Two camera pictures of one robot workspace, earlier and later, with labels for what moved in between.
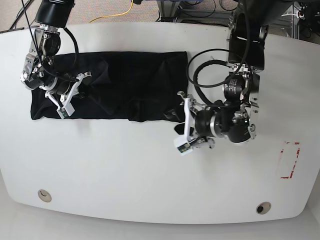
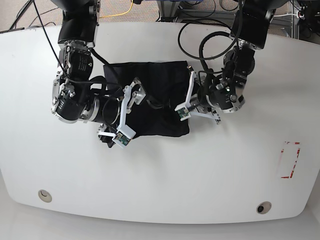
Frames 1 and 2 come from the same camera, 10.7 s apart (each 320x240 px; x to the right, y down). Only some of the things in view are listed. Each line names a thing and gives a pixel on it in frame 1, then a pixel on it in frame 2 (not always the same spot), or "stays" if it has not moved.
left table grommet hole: x=44 y=195 stays
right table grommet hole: x=263 y=207 stays
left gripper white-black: x=62 y=101 -> x=133 y=94
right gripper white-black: x=197 y=127 -> x=185 y=111
